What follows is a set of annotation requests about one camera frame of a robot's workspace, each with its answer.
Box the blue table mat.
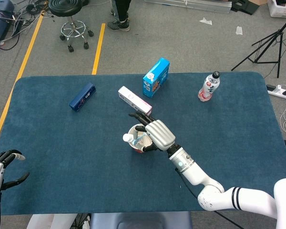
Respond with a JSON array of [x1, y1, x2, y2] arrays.
[[0, 71, 286, 215]]

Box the white storage box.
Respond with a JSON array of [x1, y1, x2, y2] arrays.
[[267, 0, 286, 18]]

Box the red paper cup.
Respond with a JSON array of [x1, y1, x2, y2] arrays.
[[127, 123, 155, 154]]

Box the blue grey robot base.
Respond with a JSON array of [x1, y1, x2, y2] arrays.
[[89, 211, 193, 229]]

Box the black tripod stand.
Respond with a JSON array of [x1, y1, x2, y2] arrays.
[[231, 11, 286, 79]]

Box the light blue cookie box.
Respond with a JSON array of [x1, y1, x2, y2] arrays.
[[142, 57, 171, 99]]

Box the aluminium profile beams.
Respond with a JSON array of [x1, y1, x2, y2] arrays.
[[144, 0, 232, 14]]

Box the person in dark trousers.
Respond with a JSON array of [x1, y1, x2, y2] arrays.
[[107, 0, 131, 32]]

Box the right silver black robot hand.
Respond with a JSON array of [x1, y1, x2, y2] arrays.
[[128, 111, 176, 153]]

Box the white robot body cover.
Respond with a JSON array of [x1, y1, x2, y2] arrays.
[[27, 213, 77, 229]]

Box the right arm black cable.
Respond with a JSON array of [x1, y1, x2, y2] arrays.
[[175, 168, 244, 229]]

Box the white toothpaste tube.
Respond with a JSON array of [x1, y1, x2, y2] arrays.
[[123, 133, 141, 144]]

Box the dark blue long box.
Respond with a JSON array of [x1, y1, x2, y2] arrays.
[[69, 82, 97, 112]]

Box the black round stool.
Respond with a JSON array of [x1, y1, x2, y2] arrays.
[[48, 0, 94, 52]]

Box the black foam insert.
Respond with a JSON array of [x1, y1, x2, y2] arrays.
[[230, 0, 255, 15]]

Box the white power strip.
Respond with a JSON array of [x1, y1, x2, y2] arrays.
[[266, 84, 286, 100]]

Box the white and pink box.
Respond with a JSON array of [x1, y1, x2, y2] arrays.
[[117, 85, 153, 119]]

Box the plastic drink bottle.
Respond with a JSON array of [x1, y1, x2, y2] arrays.
[[197, 71, 221, 102]]

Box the tangle of floor cables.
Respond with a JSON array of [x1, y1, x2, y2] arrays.
[[0, 0, 51, 51]]

